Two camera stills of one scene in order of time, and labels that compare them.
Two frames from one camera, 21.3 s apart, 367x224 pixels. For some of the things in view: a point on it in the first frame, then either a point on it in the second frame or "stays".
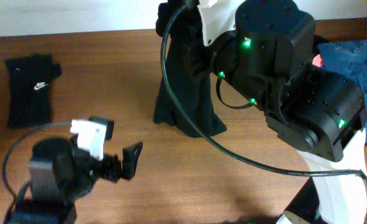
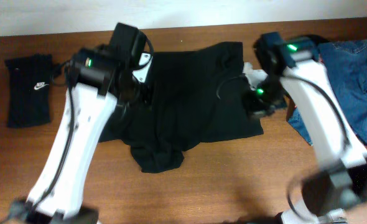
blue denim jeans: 362,60 stays
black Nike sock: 32,77 stays
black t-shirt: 188,70 -> 180,108
